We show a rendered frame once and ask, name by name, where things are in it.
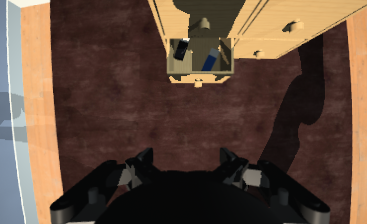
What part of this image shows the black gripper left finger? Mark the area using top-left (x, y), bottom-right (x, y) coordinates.
top-left (49, 148), bottom-right (174, 224)

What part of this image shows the small wooden chest of drawers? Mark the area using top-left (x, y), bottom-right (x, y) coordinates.
top-left (148, 0), bottom-right (367, 59)

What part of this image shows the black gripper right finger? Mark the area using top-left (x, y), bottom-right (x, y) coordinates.
top-left (201, 148), bottom-right (330, 224)

